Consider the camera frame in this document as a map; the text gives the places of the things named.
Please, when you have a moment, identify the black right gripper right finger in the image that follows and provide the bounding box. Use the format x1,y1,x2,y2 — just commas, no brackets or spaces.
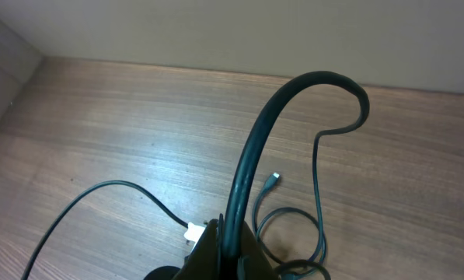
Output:
237,222,280,280

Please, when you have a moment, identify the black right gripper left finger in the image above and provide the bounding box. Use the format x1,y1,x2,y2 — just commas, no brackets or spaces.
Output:
173,219,220,280

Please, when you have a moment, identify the thin black USB cable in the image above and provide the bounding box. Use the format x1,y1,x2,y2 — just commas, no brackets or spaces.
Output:
251,172,332,280

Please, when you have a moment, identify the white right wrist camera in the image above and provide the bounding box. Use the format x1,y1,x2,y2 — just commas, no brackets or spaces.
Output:
183,222,206,250

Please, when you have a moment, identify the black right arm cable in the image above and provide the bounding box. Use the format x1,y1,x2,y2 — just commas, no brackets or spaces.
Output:
20,179,190,280

